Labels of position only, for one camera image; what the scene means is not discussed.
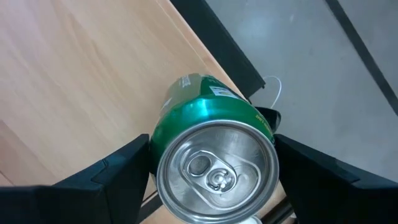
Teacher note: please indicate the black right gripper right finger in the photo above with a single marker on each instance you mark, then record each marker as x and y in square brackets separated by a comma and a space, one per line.
[326, 193]

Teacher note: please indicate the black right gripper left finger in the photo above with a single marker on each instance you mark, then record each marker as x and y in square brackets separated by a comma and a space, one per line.
[93, 193]

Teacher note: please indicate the green Sprite can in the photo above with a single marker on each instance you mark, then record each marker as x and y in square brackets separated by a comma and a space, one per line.
[199, 112]

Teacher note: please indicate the wooden shelf with black frame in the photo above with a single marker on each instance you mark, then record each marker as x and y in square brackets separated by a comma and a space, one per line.
[77, 77]

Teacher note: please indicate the black aluminium table frame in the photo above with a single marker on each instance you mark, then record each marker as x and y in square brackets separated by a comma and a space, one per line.
[217, 43]

